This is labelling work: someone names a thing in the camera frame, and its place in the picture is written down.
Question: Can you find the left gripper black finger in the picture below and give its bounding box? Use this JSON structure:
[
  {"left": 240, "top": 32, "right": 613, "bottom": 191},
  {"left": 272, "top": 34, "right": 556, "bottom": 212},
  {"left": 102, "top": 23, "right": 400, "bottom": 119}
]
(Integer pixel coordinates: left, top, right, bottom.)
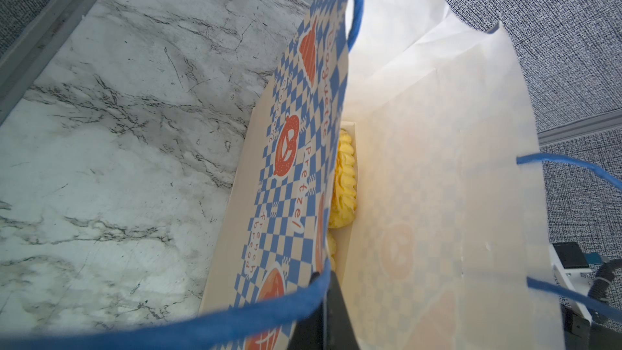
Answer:
[{"left": 288, "top": 272, "right": 361, "bottom": 350}]

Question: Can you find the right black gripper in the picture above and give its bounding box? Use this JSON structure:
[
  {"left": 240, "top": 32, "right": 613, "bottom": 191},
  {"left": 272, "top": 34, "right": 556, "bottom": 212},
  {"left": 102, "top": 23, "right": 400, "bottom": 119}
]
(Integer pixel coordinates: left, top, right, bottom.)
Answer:
[{"left": 560, "top": 304, "right": 622, "bottom": 350}]

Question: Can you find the ridged yellow spiral bread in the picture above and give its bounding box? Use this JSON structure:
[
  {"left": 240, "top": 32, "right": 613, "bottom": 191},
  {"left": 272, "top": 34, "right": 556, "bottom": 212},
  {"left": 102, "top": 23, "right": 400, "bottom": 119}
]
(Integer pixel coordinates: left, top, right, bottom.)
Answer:
[{"left": 329, "top": 129, "right": 357, "bottom": 229}]

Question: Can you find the blue checkered paper bag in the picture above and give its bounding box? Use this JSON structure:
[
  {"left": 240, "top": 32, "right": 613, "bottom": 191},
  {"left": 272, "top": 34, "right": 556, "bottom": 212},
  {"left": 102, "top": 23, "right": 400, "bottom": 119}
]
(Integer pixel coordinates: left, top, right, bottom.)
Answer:
[{"left": 0, "top": 0, "right": 622, "bottom": 350}]

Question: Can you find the pale rectangular scored bread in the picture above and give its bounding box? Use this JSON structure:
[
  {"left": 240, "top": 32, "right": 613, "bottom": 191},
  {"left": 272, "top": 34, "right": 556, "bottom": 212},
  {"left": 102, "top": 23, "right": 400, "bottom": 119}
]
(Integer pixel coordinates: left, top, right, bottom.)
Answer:
[{"left": 327, "top": 232, "right": 337, "bottom": 270}]

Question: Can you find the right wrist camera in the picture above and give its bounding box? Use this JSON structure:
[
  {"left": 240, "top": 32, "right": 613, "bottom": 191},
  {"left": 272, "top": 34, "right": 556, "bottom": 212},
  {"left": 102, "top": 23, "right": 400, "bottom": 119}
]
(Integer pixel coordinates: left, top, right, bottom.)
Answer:
[{"left": 549, "top": 241, "right": 621, "bottom": 306}]

